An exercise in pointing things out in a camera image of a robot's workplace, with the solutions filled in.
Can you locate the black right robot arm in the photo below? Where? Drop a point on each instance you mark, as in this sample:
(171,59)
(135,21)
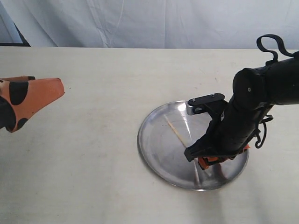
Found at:
(259,89)

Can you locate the round stainless steel plate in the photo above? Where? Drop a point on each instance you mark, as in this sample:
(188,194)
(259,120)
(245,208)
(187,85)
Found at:
(163,153)

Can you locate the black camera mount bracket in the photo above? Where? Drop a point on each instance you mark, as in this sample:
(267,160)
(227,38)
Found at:
(213,104)

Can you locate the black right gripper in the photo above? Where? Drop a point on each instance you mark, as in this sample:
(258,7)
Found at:
(224,138)

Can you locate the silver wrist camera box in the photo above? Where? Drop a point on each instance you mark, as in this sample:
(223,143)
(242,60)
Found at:
(193,110)

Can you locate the white backdrop cloth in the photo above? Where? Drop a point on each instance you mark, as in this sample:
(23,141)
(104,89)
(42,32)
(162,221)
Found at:
(156,24)

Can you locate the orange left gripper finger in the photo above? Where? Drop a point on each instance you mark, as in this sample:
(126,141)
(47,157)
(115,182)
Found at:
(19,101)
(18,79)

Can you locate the thin beige flexible strip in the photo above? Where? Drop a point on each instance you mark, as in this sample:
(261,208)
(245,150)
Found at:
(175,131)

